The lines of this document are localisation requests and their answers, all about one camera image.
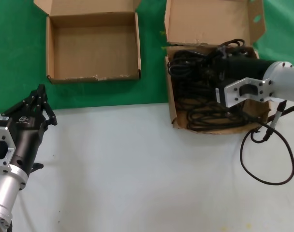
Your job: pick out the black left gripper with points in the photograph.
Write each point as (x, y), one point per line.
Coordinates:
(26, 135)

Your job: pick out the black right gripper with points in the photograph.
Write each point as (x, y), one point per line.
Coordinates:
(243, 67)

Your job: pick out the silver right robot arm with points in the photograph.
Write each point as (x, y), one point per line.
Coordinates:
(287, 82)

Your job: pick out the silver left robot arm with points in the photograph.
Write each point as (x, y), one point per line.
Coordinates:
(4, 193)

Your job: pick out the torn cardboard box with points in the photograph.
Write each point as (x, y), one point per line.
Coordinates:
(207, 21)

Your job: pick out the clean cardboard box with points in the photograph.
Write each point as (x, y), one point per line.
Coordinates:
(93, 48)

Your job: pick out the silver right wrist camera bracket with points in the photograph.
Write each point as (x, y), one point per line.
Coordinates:
(236, 93)

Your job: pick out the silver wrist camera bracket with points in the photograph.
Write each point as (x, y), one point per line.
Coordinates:
(236, 93)
(2, 145)

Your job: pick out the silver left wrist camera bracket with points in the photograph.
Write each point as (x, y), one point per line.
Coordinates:
(2, 145)

